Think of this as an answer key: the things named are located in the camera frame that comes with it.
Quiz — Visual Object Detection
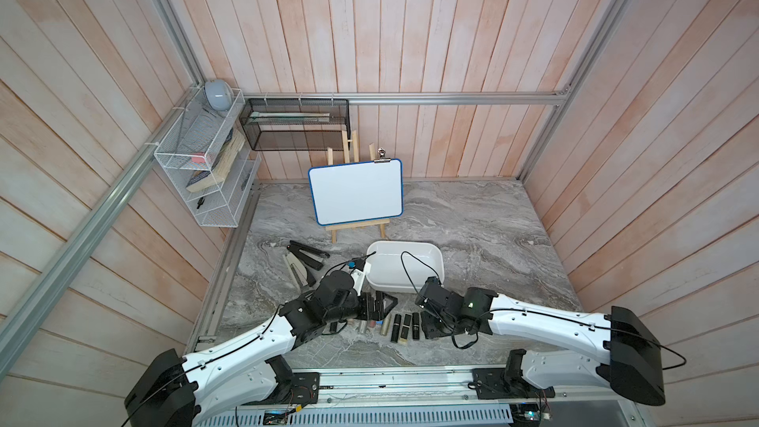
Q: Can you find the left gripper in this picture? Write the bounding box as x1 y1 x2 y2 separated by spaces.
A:
324 289 398 323

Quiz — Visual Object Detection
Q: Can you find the black lipstick tube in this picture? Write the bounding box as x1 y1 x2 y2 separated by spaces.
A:
411 312 421 341

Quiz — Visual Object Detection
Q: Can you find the gold black square lipstick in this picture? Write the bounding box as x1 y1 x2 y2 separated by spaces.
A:
398 314 412 345

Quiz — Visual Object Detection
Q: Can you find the white storage box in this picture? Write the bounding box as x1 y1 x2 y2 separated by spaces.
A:
365 240 445 294

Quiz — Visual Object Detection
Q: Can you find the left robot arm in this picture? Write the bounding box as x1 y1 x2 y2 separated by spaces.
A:
125 271 398 426

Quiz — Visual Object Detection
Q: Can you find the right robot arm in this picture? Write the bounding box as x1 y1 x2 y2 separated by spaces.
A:
415 277 667 406

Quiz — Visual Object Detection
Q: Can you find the gold lipstick tube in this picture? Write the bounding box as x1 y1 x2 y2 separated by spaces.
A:
379 314 393 336

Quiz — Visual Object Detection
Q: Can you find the black lipstick gold band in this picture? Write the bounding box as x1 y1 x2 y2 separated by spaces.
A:
391 314 402 343

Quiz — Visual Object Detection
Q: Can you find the blue framed whiteboard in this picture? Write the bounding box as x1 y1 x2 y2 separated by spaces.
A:
308 158 404 227

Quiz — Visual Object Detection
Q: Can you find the metal binder clip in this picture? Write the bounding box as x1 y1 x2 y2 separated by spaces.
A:
374 148 391 163

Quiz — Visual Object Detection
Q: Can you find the black mesh basket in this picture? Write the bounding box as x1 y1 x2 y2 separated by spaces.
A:
239 97 353 152

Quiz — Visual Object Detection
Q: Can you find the pink item on shelf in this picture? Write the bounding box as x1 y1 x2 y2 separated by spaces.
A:
191 153 209 165

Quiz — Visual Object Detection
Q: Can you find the grey round speaker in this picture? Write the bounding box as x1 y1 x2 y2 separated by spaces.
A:
204 79 234 113

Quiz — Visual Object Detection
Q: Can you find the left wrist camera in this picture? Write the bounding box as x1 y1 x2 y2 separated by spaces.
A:
347 257 366 295

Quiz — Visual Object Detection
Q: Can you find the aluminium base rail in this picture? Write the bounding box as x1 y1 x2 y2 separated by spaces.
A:
202 366 653 426

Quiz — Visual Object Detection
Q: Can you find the white wire shelf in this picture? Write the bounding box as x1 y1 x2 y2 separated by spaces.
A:
154 86 260 229

